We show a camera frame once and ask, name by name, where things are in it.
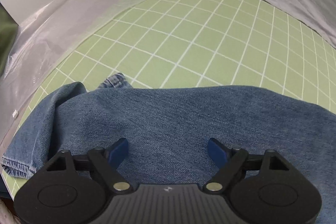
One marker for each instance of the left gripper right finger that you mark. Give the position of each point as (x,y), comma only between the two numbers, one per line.
(230,164)

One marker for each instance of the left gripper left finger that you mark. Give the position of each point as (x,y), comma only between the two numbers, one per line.
(104,163)

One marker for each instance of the blue denim jeans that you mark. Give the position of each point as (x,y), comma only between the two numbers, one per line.
(168,131)

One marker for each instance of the clear plastic storage bag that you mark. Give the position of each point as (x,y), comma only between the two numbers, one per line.
(44,40)

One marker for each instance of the green grid cutting mat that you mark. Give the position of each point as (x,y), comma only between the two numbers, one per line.
(192,43)

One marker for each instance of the green curtain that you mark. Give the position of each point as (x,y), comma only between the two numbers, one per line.
(8,33)

